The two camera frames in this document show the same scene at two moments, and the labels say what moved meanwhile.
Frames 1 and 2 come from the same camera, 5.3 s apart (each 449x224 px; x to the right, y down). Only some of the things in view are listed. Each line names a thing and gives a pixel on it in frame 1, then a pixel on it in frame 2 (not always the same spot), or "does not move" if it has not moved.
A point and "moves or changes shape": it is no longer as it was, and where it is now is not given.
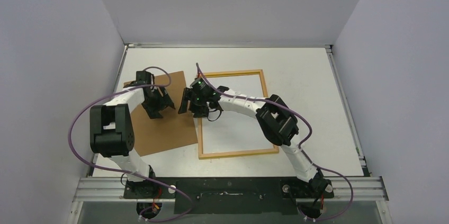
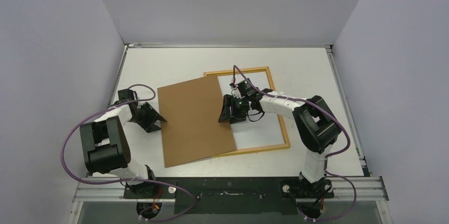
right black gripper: [192, 100] → [235, 109]
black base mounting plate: [231, 195] does not move
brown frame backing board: [153, 135] moves or changes shape
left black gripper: [164, 102] → [153, 116]
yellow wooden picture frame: [200, 124] moves or changes shape
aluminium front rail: [111, 189] does not move
